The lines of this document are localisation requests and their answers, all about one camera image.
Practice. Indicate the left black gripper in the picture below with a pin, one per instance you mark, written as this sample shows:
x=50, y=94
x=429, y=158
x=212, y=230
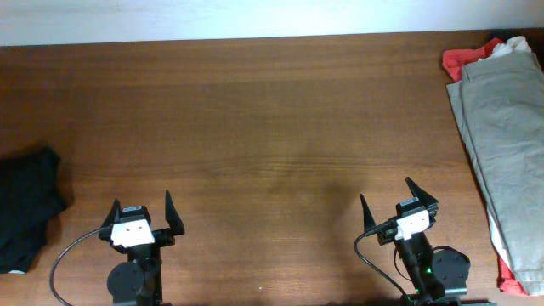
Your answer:
x=168, y=234

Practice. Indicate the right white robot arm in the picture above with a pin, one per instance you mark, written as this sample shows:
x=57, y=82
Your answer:
x=438, y=273

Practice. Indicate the black folded garment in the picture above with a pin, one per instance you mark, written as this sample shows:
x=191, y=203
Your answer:
x=29, y=199

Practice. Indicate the khaki green shorts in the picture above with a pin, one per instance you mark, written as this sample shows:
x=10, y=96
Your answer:
x=498, y=107

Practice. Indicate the white printed t-shirt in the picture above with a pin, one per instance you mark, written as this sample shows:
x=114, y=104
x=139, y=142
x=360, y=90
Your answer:
x=514, y=45

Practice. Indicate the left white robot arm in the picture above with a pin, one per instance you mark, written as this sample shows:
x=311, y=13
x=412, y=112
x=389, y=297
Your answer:
x=138, y=280

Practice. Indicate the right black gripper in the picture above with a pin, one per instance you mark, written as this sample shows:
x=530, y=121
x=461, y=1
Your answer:
x=386, y=237

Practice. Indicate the red t-shirt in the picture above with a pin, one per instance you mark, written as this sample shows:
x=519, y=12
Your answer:
x=453, y=60

